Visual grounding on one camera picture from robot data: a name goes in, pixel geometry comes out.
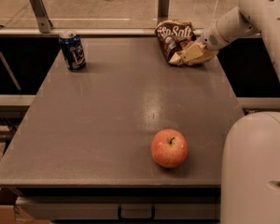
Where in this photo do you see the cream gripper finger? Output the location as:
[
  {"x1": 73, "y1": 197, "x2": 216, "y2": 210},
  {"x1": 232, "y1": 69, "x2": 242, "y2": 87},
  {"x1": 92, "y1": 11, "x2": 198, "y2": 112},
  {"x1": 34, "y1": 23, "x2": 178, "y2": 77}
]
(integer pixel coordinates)
[
  {"x1": 169, "y1": 52, "x2": 182, "y2": 64},
  {"x1": 180, "y1": 42, "x2": 206, "y2": 63}
]

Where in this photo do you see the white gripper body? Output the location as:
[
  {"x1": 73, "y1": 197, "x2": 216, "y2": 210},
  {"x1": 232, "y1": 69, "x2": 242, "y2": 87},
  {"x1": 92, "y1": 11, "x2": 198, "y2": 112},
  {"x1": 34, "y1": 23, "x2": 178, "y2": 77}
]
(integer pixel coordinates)
[{"x1": 198, "y1": 21, "x2": 229, "y2": 51}]

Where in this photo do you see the brown sea salt chip bag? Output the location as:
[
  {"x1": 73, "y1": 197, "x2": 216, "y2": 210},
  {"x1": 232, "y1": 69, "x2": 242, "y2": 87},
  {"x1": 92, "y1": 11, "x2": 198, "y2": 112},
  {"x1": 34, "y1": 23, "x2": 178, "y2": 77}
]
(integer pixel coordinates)
[{"x1": 155, "y1": 20, "x2": 217, "y2": 66}]

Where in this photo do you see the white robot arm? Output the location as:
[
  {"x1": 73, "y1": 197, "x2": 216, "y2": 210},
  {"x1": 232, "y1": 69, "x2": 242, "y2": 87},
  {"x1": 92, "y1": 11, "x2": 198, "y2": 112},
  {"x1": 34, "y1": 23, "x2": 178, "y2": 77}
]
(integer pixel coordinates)
[{"x1": 170, "y1": 0, "x2": 280, "y2": 224}]

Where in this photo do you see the red apple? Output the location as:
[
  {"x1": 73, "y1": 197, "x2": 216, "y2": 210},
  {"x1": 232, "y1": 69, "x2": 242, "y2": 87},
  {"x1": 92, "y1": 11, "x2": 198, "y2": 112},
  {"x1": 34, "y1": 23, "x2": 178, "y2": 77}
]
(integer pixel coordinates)
[{"x1": 151, "y1": 129, "x2": 189, "y2": 168}]

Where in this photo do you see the blue soda can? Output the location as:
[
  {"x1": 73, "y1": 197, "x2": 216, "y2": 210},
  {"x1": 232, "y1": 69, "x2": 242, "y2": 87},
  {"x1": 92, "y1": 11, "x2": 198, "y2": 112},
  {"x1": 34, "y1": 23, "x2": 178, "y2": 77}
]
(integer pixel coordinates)
[{"x1": 59, "y1": 30, "x2": 86, "y2": 71}]

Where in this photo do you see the cardboard box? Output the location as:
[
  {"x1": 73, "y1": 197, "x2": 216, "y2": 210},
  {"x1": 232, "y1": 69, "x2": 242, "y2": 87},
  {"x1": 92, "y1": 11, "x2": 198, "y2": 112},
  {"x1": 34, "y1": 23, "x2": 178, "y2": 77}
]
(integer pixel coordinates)
[{"x1": 0, "y1": 188, "x2": 50, "y2": 224}]

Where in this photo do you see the middle metal rail bracket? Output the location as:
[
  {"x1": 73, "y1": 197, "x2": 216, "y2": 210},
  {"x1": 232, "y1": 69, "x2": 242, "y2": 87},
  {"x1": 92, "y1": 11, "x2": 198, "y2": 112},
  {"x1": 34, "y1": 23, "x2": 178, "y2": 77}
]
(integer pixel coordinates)
[{"x1": 157, "y1": 0, "x2": 170, "y2": 22}]

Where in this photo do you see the metal rail bracket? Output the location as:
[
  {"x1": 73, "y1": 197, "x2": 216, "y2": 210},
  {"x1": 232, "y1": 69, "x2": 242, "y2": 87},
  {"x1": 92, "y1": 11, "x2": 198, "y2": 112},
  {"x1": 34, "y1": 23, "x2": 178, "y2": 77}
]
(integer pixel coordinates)
[
  {"x1": 157, "y1": 0, "x2": 170, "y2": 22},
  {"x1": 29, "y1": 0, "x2": 53, "y2": 34}
]

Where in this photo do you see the left metal rail bracket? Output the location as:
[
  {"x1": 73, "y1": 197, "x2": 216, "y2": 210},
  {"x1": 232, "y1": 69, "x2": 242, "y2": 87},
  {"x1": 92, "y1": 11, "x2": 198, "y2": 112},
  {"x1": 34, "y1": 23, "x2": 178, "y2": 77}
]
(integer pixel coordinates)
[{"x1": 29, "y1": 0, "x2": 53, "y2": 34}]

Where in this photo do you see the grey drawer with black handle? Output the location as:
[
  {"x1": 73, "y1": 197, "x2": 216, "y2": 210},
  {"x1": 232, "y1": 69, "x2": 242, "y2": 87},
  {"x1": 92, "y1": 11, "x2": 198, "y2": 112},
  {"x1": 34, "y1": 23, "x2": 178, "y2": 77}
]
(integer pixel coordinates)
[{"x1": 16, "y1": 197, "x2": 220, "y2": 221}]

